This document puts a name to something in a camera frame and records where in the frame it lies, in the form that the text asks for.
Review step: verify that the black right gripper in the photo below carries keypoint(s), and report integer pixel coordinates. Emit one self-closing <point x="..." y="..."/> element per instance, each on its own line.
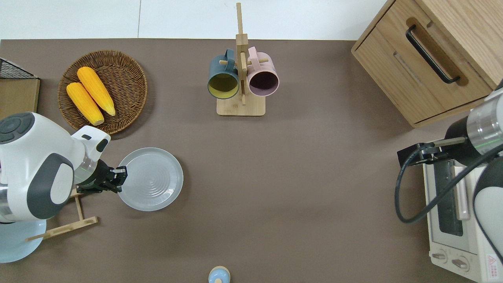
<point x="404" y="157"/>

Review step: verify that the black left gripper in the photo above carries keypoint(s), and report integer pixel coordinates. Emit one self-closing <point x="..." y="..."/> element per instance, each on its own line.
<point x="100" y="179"/>

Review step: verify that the gray plate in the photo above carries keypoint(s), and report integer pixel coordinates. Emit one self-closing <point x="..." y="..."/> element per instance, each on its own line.
<point x="157" y="181"/>

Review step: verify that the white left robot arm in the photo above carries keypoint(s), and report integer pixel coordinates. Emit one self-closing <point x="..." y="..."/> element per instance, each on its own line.
<point x="35" y="157"/>

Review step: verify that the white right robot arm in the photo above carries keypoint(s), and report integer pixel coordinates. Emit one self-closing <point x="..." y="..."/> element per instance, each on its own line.
<point x="487" y="125"/>

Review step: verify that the wooden plate rack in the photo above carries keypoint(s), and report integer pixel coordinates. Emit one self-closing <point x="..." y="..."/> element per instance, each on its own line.
<point x="67" y="227"/>

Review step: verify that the light blue plate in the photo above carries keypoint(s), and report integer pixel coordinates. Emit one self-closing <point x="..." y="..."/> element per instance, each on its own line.
<point x="15" y="243"/>

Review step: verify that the wooden mug rack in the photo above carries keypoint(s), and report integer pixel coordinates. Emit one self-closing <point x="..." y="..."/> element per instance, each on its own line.
<point x="241" y="108"/>

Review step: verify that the yellow corn cob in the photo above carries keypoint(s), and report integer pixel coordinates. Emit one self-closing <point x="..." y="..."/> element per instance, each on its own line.
<point x="96" y="91"/>
<point x="85" y="103"/>

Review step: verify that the wooden cabinet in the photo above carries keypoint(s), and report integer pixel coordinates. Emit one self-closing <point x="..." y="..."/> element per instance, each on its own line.
<point x="393" y="70"/>

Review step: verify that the white toaster oven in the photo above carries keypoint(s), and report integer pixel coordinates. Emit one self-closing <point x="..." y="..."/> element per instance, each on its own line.
<point x="444" y="236"/>

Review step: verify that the brown wicker basket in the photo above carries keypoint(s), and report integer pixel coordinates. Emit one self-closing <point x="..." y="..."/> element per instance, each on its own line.
<point x="125" y="90"/>

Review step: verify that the oven control knob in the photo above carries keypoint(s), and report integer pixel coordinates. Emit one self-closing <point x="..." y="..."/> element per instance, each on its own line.
<point x="439" y="256"/>
<point x="460" y="263"/>

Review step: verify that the brown table mat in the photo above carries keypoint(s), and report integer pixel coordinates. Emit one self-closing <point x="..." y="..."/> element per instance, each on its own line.
<point x="294" y="177"/>

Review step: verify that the light blue service bell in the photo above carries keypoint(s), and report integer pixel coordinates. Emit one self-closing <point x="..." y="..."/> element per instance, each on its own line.
<point x="219" y="275"/>

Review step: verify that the dark blue mug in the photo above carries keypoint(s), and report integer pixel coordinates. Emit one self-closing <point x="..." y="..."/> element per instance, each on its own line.
<point x="222" y="68"/>

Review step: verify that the pink mug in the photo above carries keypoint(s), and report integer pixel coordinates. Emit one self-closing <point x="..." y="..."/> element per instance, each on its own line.
<point x="264" y="70"/>

